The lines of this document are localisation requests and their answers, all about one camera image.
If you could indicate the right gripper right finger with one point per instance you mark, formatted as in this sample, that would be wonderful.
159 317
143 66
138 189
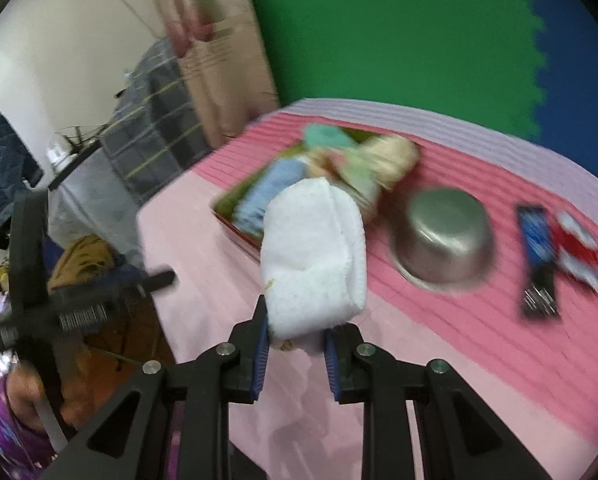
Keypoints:
362 373

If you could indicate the mustard yellow cloth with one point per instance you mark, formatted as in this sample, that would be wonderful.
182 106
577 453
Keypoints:
87 258

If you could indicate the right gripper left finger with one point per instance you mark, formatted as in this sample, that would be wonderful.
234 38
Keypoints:
231 372

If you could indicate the pink checkered tablecloth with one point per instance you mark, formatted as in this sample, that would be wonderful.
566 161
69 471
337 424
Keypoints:
539 376

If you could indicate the purple floral sleeve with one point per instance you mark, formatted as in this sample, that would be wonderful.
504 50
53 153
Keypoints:
24 453

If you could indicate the yellow green patterned cloth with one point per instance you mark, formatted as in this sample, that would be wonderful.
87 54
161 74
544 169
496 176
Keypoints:
350 170

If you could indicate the plaid blue grey cloth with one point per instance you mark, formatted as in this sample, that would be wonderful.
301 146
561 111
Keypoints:
154 135

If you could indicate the red grey white sock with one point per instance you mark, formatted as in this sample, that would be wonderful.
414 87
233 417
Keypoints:
576 250

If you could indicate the steel bowl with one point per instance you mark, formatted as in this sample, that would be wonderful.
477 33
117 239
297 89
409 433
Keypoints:
441 239

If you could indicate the blue foam mat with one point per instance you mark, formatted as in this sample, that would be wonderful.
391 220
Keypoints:
568 115

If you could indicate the teal fluffy scrunchie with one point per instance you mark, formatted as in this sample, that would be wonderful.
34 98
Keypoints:
325 137

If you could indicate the green foam mat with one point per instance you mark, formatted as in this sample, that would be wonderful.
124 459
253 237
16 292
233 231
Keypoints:
475 60

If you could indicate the person left hand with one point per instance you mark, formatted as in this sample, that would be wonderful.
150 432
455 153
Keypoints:
24 390

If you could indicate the dark blue snack packet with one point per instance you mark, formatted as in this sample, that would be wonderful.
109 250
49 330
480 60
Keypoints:
538 299

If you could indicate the white towel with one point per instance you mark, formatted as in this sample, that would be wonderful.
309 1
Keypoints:
312 260

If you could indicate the light blue fluffy cloth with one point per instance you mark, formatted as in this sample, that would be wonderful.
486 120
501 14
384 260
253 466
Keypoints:
249 213

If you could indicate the gold metal tray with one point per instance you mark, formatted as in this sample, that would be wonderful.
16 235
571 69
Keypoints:
223 207

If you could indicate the cream satin cloth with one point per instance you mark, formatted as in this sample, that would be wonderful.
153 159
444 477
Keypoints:
390 158

